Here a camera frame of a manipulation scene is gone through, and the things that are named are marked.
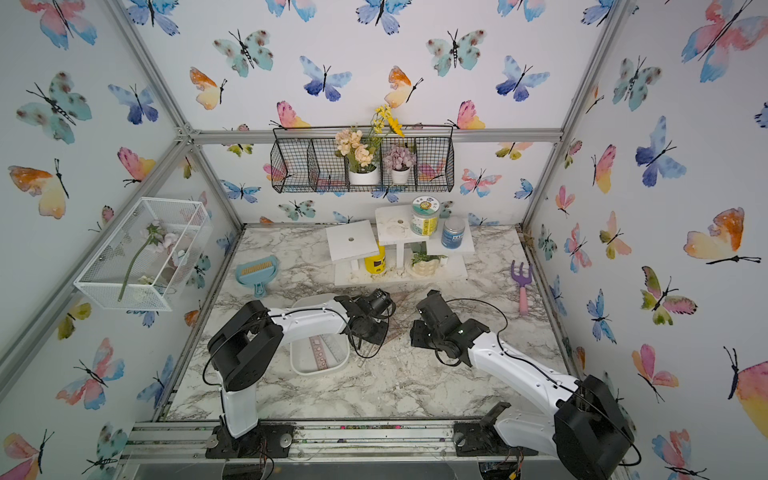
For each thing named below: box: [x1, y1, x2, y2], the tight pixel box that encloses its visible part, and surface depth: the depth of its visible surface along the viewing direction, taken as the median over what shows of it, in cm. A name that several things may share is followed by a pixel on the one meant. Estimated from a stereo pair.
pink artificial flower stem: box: [117, 220, 178, 303], surface depth 76 cm
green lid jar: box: [410, 195, 441, 237], surface depth 85 cm
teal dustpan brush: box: [235, 255, 279, 299], surface depth 107 cm
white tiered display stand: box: [325, 206, 475, 287], surface depth 100 cm
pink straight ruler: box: [309, 335, 329, 371], surface depth 89 cm
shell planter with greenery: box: [411, 250, 448, 277], surface depth 101 cm
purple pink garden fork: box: [511, 260, 533, 316], surface depth 106 cm
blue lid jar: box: [441, 218, 465, 249], surface depth 91 cm
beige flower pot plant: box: [335, 129, 381, 186], surface depth 84 cm
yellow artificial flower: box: [369, 104, 405, 148], surface depth 85 cm
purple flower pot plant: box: [383, 145, 416, 185], surface depth 92 cm
